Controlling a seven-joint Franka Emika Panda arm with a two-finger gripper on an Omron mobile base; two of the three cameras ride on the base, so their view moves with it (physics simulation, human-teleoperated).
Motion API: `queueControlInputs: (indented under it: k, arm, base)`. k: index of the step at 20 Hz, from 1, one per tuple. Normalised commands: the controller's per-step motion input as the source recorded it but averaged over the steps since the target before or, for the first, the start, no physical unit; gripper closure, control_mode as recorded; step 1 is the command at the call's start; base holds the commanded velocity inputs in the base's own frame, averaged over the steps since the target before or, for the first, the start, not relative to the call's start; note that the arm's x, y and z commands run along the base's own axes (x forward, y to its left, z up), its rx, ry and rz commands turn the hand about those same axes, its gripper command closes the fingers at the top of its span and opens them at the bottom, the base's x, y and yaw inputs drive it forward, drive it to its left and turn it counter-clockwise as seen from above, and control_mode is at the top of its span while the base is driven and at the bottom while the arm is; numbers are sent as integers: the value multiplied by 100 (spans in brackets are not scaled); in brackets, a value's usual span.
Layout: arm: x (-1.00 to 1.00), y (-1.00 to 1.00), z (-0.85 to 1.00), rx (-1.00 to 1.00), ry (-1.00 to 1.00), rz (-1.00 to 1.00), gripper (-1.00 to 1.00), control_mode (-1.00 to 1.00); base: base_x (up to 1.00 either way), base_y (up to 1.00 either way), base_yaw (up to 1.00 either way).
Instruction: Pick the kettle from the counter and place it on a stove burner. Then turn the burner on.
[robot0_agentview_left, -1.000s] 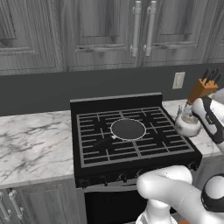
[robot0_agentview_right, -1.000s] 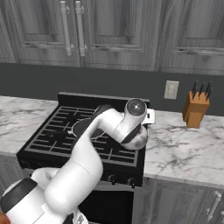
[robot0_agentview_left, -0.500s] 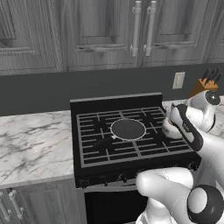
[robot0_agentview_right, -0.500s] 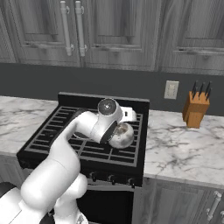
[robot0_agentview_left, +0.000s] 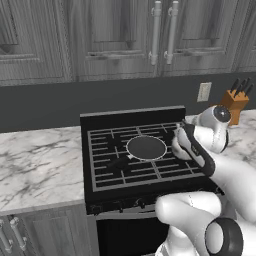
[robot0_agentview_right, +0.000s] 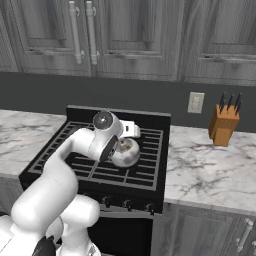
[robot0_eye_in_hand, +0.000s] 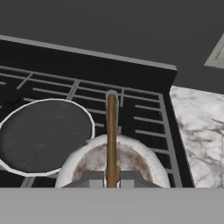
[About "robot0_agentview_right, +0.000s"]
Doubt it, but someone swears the white cupboard door handle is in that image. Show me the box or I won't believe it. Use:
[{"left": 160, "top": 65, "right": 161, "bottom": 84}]
[
  {"left": 67, "top": 0, "right": 86, "bottom": 65},
  {"left": 84, "top": 0, "right": 101, "bottom": 66}
]

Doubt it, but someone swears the grey base cupboard front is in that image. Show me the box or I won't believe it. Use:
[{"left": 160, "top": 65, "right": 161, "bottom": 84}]
[{"left": 0, "top": 174, "right": 27, "bottom": 215}]

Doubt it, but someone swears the white wall outlet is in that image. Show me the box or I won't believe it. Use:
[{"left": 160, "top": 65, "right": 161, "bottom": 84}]
[{"left": 187, "top": 91, "right": 206, "bottom": 115}]

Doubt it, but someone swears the grey base cupboard door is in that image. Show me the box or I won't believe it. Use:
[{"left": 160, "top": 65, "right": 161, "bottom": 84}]
[
  {"left": 153, "top": 202, "right": 252, "bottom": 256},
  {"left": 247, "top": 218, "right": 256, "bottom": 256}
]

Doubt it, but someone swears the black stove with grates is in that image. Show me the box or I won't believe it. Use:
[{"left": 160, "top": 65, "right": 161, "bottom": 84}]
[{"left": 18, "top": 104, "right": 172, "bottom": 256}]

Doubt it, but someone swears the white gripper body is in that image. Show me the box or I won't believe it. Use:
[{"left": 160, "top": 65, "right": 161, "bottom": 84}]
[{"left": 130, "top": 121, "right": 142, "bottom": 139}]

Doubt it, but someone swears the grey wall cupboard door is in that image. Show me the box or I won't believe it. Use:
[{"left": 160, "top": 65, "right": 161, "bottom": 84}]
[
  {"left": 0, "top": 0, "right": 20, "bottom": 73},
  {"left": 2, "top": 0, "right": 93, "bottom": 78},
  {"left": 180, "top": 0, "right": 256, "bottom": 88},
  {"left": 90, "top": 0, "right": 184, "bottom": 83}
]

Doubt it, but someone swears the black knife handle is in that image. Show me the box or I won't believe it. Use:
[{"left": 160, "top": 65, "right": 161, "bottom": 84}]
[
  {"left": 226, "top": 93, "right": 235, "bottom": 108},
  {"left": 218, "top": 92, "right": 226, "bottom": 113},
  {"left": 233, "top": 92, "right": 243, "bottom": 117}
]

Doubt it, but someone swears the black oven door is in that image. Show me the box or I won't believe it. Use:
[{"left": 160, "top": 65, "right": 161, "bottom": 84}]
[{"left": 87, "top": 213, "right": 155, "bottom": 256}]

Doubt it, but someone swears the grey oven door handle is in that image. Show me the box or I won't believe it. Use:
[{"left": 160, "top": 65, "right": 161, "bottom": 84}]
[{"left": 97, "top": 207, "right": 155, "bottom": 220}]

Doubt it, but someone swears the black stove knob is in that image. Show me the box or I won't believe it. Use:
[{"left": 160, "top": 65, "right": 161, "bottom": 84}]
[
  {"left": 122, "top": 198, "right": 133, "bottom": 212},
  {"left": 145, "top": 203, "right": 156, "bottom": 216},
  {"left": 102, "top": 195, "right": 113, "bottom": 209}
]

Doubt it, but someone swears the wooden knife block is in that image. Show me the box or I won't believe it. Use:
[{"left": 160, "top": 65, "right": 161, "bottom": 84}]
[{"left": 208, "top": 103, "right": 241, "bottom": 148}]

